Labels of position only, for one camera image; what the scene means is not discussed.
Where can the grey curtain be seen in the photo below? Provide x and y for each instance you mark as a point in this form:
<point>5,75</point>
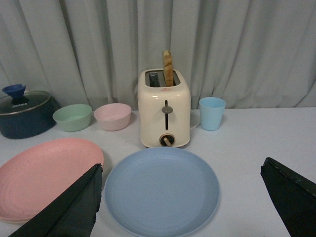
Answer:
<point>251,53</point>

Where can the pink bowl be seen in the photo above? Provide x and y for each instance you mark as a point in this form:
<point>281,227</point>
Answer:
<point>113,117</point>

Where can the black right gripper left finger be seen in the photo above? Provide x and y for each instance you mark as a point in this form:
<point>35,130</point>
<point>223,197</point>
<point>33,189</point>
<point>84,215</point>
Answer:
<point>72,214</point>

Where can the glass pot lid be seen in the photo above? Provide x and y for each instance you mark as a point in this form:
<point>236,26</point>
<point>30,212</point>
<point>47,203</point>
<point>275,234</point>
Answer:
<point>18,100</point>

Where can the cream toaster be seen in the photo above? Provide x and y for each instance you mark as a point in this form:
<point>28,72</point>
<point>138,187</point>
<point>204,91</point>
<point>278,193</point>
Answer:
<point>164,111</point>

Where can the light blue cup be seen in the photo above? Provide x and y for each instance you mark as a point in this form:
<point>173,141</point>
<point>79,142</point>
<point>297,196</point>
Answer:
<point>211,112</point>

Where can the toast slice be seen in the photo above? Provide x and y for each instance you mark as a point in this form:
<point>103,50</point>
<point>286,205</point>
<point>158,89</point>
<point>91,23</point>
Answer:
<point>168,68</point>

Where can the dark blue pot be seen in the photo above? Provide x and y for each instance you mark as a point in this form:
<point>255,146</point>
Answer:
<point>29,123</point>

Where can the pink plate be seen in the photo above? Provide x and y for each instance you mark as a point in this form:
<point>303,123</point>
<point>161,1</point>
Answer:
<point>66,151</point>

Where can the cream plate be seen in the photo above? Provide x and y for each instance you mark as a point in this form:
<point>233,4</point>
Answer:
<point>24,192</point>

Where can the green bowl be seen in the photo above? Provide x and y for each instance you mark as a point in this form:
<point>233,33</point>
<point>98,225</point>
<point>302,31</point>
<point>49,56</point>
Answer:
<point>74,117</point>

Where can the blue plate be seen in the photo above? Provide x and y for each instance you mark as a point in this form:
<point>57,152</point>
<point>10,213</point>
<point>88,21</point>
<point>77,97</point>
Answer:
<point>162,192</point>

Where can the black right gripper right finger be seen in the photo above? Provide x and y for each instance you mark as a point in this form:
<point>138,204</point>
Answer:
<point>293,196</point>

